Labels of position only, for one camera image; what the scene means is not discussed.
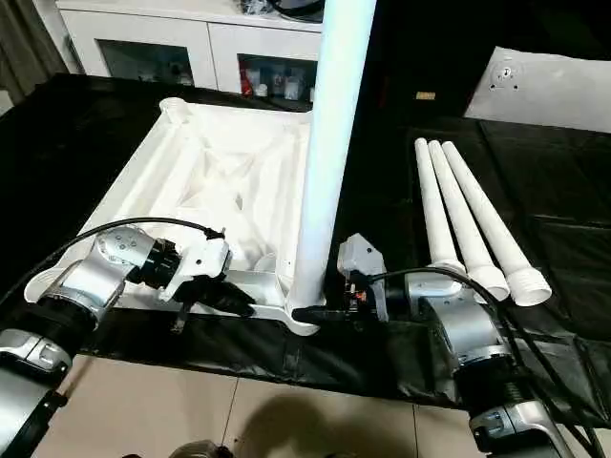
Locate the white plastic table leg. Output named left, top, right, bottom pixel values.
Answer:
left=441, top=141, right=554, bottom=307
left=414, top=138, right=468, bottom=280
left=286, top=0, right=379, bottom=333
left=428, top=140, right=513, bottom=302

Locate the white plastic table top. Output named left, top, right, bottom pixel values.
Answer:
left=24, top=97, right=327, bottom=337

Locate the black work mat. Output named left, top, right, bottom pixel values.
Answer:
left=0, top=73, right=611, bottom=428

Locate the white cabinet with glass doors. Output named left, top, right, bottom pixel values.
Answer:
left=55, top=0, right=327, bottom=102

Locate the white flat panel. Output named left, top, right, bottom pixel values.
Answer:
left=465, top=46, right=611, bottom=133

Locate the grey curtain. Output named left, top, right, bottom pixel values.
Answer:
left=0, top=0, right=70, bottom=108

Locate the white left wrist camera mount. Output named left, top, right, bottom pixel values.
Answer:
left=158, top=236, right=233, bottom=304

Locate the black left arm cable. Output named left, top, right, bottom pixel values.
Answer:
left=0, top=217, right=226, bottom=308

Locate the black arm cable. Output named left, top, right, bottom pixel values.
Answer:
left=367, top=266, right=611, bottom=458
left=0, top=217, right=226, bottom=308

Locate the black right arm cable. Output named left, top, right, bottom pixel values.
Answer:
left=367, top=266, right=611, bottom=458

